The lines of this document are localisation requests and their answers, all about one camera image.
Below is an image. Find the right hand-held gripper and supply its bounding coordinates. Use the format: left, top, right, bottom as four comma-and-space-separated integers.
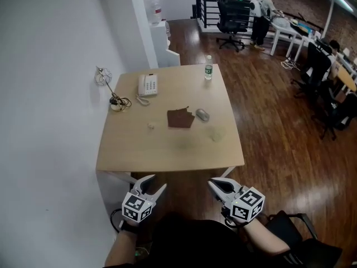
207, 177, 266, 224

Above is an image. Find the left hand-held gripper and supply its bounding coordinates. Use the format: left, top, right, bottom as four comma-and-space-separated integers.
122, 174, 168, 223

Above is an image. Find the person's right forearm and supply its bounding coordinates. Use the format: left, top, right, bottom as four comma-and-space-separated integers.
242, 218, 291, 262

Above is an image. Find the person's left forearm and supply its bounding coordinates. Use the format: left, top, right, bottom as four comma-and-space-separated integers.
103, 224, 140, 268

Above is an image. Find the black wristwatch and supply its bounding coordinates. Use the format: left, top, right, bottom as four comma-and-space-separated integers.
119, 219, 139, 234

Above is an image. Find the person's black shirt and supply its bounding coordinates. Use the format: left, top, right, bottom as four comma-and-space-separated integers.
131, 212, 305, 268

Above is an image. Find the brown cloth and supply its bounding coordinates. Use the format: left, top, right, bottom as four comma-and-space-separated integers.
167, 106, 196, 129

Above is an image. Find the grey computer mouse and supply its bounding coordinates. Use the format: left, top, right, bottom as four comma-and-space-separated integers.
195, 108, 210, 122

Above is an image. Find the black chair with armrest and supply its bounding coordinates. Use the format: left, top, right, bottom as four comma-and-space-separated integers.
263, 210, 343, 268

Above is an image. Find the white desk telephone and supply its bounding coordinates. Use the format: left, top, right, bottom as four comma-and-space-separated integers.
138, 73, 158, 97

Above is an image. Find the clear water bottle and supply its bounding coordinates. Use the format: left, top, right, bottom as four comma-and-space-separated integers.
204, 55, 213, 80

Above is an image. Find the glass shade desk lamp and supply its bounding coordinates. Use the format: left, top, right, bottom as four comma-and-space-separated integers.
94, 65, 119, 106

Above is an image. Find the white water dispenser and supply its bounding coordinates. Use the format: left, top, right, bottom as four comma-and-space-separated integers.
150, 20, 171, 68

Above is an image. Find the black high-back office chair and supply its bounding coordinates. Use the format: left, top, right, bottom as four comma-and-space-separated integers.
290, 41, 340, 141

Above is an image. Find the round wooden table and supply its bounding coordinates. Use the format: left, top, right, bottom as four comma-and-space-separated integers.
333, 61, 357, 93

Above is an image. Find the white long desk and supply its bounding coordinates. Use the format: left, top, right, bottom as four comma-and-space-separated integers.
269, 15, 327, 63

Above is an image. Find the water dispenser bottle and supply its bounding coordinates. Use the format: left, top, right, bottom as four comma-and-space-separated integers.
143, 0, 163, 25

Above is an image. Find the black stair railing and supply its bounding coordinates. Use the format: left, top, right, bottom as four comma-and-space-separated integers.
194, 0, 221, 29

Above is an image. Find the black equipment rack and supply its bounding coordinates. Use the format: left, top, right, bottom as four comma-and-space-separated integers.
223, 0, 255, 30

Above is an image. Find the black cable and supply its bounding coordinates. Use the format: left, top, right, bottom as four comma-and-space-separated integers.
110, 208, 124, 235

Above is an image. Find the white coiled telephone cord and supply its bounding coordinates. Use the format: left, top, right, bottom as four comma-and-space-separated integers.
135, 94, 151, 106

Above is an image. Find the tangled lamp cable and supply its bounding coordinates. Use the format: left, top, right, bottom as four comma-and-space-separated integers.
109, 93, 132, 113

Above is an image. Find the white floor cable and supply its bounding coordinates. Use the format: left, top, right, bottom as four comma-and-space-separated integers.
280, 56, 301, 71

